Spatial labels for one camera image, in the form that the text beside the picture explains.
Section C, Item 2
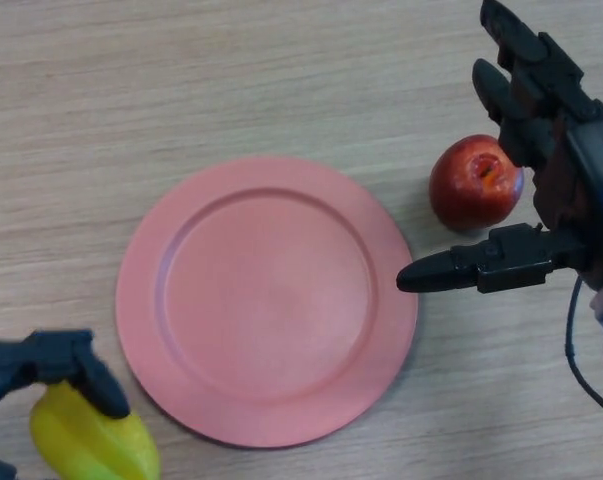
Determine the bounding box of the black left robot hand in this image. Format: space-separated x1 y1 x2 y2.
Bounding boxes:
0 328 131 480

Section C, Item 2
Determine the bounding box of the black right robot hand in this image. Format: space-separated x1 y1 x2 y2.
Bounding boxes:
396 0 603 296

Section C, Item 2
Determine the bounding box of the yellow green starfruit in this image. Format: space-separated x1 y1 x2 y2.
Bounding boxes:
28 382 162 480

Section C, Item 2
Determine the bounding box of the pink round plate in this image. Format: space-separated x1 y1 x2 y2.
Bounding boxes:
115 156 420 450

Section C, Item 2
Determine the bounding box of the red apple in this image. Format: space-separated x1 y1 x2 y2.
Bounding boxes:
428 133 525 231

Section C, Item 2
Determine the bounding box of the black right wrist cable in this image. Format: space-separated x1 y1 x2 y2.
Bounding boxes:
564 277 603 426

